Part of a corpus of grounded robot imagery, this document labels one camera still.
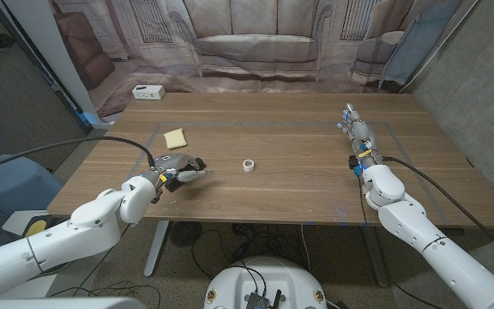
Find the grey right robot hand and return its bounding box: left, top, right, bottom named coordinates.
left=336, top=102, right=388, bottom=173

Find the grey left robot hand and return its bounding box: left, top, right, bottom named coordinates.
left=142, top=152, right=208, bottom=192

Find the black stapler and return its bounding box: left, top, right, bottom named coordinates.
left=165, top=157, right=208, bottom=193

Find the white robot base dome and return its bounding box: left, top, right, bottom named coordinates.
left=203, top=256, right=328, bottom=309

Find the yellow sticky note pad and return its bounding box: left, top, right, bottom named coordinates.
left=163, top=127, right=188, bottom=150

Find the round black floor fan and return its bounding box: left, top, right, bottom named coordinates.
left=169, top=221, right=203, bottom=248

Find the white power strip box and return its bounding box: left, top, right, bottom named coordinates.
left=131, top=84, right=166, bottom=100

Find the white table leg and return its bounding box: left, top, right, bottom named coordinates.
left=142, top=221, right=171, bottom=278

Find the grey table leg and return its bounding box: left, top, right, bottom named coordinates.
left=362, top=225, right=390, bottom=288

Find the printed sofa room backdrop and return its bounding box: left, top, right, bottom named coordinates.
left=48, top=0, right=480, bottom=119

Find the yellow foot pedal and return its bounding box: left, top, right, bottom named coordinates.
left=24, top=217, right=49, bottom=239

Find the blue padded chair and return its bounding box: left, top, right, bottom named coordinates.
left=0, top=154, right=64, bottom=224

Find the black electronics module with antenna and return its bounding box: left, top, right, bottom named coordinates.
left=244, top=289, right=283, bottom=309

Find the white floor plate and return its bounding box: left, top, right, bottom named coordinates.
left=2, top=209, right=33, bottom=235

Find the white robot torso edge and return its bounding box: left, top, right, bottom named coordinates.
left=0, top=296, right=148, bottom=309

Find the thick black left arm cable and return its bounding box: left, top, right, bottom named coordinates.
left=0, top=136, right=156, bottom=176

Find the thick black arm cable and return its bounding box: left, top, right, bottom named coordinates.
left=382, top=155, right=494, bottom=264
left=0, top=136, right=156, bottom=176

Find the black floor cable tangle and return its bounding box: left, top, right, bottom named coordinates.
left=190, top=221, right=304, bottom=280

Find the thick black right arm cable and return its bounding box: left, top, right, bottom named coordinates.
left=382, top=155, right=494, bottom=264

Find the white wall post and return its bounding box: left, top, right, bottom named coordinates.
left=2, top=0, right=115, bottom=130

